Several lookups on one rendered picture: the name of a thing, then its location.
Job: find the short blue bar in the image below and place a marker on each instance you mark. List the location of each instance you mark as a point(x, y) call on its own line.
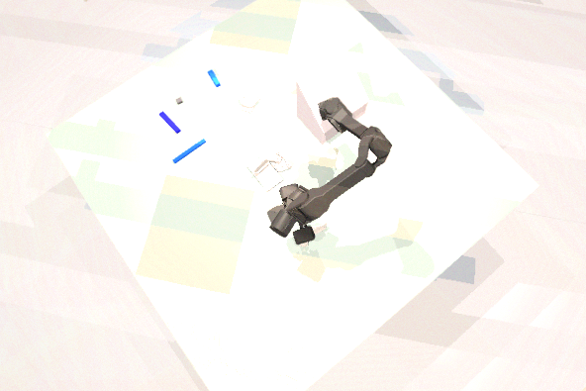
point(214, 78)

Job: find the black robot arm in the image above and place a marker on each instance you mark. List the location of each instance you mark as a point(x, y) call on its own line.
point(316, 202)

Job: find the dark blue rectangular bar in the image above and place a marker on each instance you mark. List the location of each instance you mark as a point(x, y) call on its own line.
point(169, 122)

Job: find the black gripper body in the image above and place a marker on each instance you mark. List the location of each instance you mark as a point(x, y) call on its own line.
point(305, 234)

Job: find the blue long bar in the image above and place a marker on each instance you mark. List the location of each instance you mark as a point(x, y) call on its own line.
point(189, 150)

